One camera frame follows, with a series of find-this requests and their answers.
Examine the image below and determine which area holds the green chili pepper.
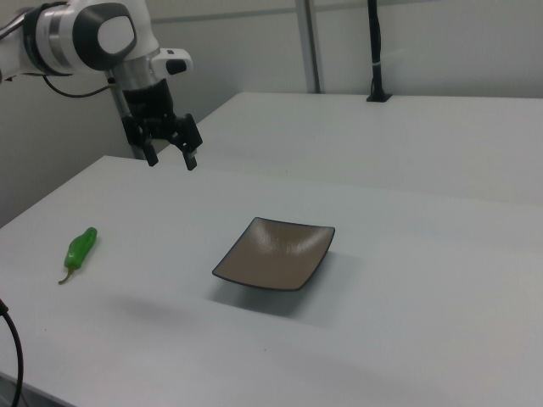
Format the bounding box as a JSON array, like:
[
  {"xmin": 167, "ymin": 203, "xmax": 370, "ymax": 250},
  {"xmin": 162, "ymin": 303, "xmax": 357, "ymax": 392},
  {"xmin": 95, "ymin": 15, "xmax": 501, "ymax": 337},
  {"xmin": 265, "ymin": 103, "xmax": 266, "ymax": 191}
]
[{"xmin": 58, "ymin": 226, "xmax": 99, "ymax": 286}]

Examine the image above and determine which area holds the square brown ceramic plate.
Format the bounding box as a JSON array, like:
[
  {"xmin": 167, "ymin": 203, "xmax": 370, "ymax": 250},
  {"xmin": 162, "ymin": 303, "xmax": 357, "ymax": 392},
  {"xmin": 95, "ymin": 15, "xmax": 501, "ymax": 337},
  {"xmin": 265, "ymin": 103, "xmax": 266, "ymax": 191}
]
[{"xmin": 210, "ymin": 216, "xmax": 337, "ymax": 293}]

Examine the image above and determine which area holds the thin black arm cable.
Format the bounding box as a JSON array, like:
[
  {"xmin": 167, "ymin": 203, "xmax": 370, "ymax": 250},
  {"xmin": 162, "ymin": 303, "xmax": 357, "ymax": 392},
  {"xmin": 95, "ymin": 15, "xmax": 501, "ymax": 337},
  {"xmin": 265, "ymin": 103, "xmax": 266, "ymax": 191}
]
[{"xmin": 41, "ymin": 74, "xmax": 116, "ymax": 98}]

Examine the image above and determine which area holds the black pole with base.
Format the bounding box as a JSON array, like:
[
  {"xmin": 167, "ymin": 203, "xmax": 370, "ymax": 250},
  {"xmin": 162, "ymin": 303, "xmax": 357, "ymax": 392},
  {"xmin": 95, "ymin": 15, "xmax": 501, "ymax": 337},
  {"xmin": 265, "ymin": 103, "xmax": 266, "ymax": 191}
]
[{"xmin": 366, "ymin": 0, "xmax": 393, "ymax": 103}]

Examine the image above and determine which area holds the grey metal wall profile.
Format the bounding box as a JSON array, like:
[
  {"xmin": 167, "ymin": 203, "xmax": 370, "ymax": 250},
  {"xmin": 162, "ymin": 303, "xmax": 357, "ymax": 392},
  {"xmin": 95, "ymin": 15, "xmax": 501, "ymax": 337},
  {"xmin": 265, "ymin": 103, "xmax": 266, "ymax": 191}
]
[{"xmin": 294, "ymin": 0, "xmax": 324, "ymax": 94}]

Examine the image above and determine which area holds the thick black cable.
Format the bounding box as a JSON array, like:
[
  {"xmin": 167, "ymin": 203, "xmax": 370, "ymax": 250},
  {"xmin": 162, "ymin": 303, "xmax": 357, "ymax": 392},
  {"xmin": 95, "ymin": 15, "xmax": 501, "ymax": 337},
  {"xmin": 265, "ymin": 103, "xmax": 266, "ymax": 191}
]
[{"xmin": 0, "ymin": 297, "xmax": 23, "ymax": 407}]

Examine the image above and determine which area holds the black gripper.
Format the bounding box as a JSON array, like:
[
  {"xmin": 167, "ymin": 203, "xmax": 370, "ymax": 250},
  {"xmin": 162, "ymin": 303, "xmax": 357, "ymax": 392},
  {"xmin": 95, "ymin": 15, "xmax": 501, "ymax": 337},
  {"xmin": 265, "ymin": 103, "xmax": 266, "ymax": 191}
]
[{"xmin": 120, "ymin": 79, "xmax": 204, "ymax": 172}]

